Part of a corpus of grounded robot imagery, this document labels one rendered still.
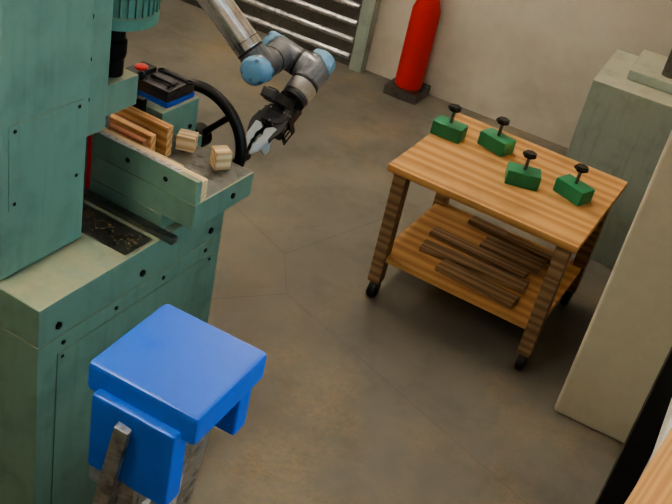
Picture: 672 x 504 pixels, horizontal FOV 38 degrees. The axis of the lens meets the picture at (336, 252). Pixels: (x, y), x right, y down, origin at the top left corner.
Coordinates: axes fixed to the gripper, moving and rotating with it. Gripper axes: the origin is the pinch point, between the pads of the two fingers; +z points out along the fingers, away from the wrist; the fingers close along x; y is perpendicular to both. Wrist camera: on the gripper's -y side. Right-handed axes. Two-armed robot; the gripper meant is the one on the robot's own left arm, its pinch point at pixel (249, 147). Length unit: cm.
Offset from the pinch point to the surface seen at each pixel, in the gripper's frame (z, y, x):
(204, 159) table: 19.7, -21.7, -5.7
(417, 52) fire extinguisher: -179, 165, 56
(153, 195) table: 35.5, -27.8, -5.5
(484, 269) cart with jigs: -50, 98, -44
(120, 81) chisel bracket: 22.6, -42.8, 8.3
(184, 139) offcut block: 18.8, -24.5, -0.3
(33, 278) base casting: 65, -36, -2
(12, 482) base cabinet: 95, 4, -4
